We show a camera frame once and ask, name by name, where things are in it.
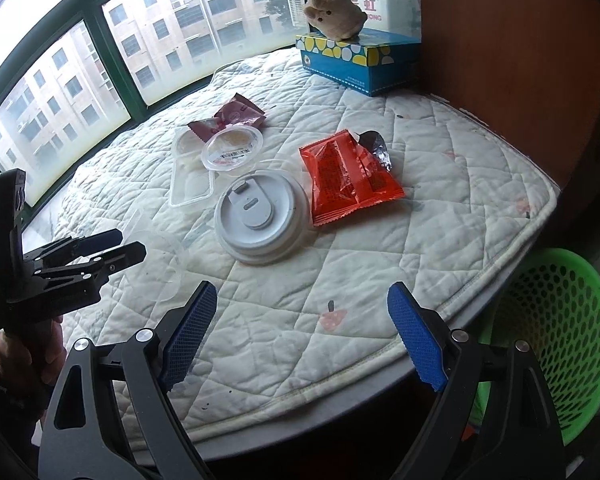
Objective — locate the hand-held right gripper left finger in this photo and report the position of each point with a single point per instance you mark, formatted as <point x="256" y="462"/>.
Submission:
<point x="192" y="330"/>

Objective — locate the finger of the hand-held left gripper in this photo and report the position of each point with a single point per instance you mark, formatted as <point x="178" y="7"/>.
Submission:
<point x="85" y="242"/>
<point x="115" y="257"/>

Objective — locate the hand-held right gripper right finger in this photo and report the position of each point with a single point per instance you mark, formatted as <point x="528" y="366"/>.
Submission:
<point x="415" y="335"/>

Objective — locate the clear plastic cup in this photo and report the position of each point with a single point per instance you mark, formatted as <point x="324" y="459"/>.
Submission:
<point x="160" y="265"/>

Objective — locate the clear rectangular plastic container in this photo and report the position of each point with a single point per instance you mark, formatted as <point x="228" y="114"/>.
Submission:
<point x="190" y="185"/>

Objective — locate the white plastic cup lid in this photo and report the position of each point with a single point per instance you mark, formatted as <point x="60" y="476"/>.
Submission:
<point x="260" y="220"/>

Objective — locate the green plastic basket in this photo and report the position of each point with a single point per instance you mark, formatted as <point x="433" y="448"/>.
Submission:
<point x="565" y="320"/>

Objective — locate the clear round jelly cup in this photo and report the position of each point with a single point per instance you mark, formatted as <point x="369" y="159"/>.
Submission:
<point x="232" y="152"/>

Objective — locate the red snack packet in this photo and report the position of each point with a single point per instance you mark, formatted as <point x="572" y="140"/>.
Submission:
<point x="345" y="180"/>

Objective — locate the pink snack wrapper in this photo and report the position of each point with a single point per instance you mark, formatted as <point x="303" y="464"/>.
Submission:
<point x="235" y="112"/>

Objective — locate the person's left hand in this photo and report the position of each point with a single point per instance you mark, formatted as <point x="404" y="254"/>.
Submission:
<point x="30" y="360"/>

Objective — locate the white quilted mat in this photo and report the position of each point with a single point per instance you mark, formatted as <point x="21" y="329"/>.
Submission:
<point x="355" y="260"/>

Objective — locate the blue dotted tissue box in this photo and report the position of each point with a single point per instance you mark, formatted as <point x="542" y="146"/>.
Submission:
<point x="360" y="65"/>

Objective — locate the brown wooden panel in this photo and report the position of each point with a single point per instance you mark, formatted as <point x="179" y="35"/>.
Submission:
<point x="505" y="60"/>

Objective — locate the beige plush toy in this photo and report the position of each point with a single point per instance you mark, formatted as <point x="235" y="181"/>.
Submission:
<point x="335" y="15"/>

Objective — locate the white box with blue cartoon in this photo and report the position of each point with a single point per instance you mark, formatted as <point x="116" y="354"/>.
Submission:
<point x="380" y="5"/>

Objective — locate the green window frame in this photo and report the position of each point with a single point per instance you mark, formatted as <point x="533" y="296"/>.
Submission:
<point x="107" y="55"/>

